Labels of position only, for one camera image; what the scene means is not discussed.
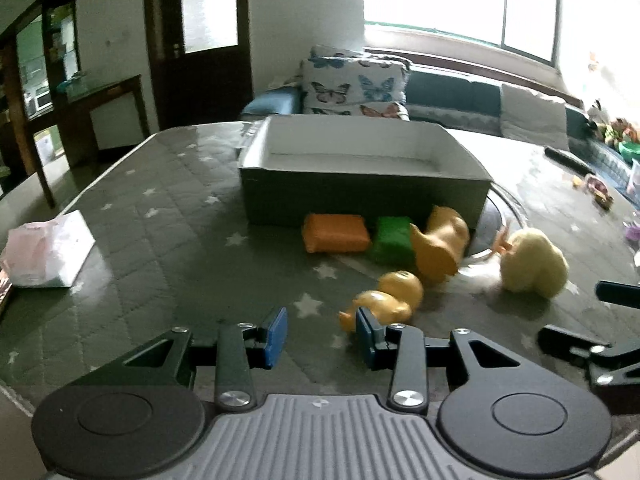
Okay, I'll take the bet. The green sponge block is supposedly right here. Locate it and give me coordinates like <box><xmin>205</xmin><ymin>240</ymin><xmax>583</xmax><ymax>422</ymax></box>
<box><xmin>371</xmin><ymin>217</ymin><xmax>414</xmax><ymax>268</ymax></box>

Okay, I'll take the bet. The orange sponge block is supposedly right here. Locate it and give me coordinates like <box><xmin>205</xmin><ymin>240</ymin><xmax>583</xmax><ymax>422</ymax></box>
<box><xmin>302</xmin><ymin>214</ymin><xmax>371</xmax><ymax>254</ymax></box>

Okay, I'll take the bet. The dark wooden side table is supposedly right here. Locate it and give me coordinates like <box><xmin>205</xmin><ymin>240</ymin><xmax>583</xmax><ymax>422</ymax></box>
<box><xmin>14</xmin><ymin>72</ymin><xmax>151</xmax><ymax>210</ymax></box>

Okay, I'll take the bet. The small yellow toy truck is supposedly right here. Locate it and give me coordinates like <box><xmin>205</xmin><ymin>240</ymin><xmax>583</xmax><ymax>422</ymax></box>
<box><xmin>593</xmin><ymin>191</ymin><xmax>614</xmax><ymax>210</ymax></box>

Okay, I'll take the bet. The small yellow rubber duck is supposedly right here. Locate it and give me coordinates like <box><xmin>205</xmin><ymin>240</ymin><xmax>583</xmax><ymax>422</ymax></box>
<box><xmin>338</xmin><ymin>271</ymin><xmax>424</xmax><ymax>333</ymax></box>

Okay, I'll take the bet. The stuffed toy pile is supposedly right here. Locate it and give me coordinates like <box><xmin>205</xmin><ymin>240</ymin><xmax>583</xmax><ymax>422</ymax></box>
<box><xmin>587</xmin><ymin>100</ymin><xmax>639</xmax><ymax>148</ymax></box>

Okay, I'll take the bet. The pale yellow plush duck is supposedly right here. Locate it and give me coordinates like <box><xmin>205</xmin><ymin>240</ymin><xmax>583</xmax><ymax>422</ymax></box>
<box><xmin>491</xmin><ymin>228</ymin><xmax>570</xmax><ymax>299</ymax></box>

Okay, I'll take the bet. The white tissue packet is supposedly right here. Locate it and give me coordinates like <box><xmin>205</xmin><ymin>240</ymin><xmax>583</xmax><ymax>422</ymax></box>
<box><xmin>1</xmin><ymin>210</ymin><xmax>96</xmax><ymax>288</ymax></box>

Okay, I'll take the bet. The grey cardboard storage box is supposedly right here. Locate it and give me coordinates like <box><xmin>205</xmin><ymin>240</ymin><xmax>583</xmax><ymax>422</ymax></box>
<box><xmin>239</xmin><ymin>115</ymin><xmax>492</xmax><ymax>229</ymax></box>

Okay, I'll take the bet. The pink toy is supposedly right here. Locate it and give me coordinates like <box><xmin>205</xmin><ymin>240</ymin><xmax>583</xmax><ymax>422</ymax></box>
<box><xmin>585</xmin><ymin>174</ymin><xmax>608</xmax><ymax>196</ymax></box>

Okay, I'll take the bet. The black remote control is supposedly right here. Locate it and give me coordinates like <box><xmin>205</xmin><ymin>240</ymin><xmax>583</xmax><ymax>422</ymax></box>
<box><xmin>544</xmin><ymin>146</ymin><xmax>594</xmax><ymax>177</ymax></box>

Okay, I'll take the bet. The butterfly print pillow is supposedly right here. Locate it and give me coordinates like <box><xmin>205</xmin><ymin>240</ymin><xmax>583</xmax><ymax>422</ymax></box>
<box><xmin>300</xmin><ymin>50</ymin><xmax>412</xmax><ymax>120</ymax></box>

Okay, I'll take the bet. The white cushion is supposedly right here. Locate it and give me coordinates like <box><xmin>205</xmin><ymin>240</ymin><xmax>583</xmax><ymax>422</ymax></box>
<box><xmin>500</xmin><ymin>84</ymin><xmax>570</xmax><ymax>151</ymax></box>

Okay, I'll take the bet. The green plastic bowl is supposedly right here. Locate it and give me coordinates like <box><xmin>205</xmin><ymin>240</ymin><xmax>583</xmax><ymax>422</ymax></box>
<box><xmin>617</xmin><ymin>141</ymin><xmax>640</xmax><ymax>165</ymax></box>

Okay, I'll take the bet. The purple toy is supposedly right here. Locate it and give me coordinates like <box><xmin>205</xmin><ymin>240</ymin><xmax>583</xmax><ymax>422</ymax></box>
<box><xmin>624</xmin><ymin>222</ymin><xmax>640</xmax><ymax>243</ymax></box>

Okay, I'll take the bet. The dark wooden door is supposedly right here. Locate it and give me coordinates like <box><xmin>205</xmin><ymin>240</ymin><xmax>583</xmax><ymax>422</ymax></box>
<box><xmin>144</xmin><ymin>0</ymin><xmax>253</xmax><ymax>129</ymax></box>

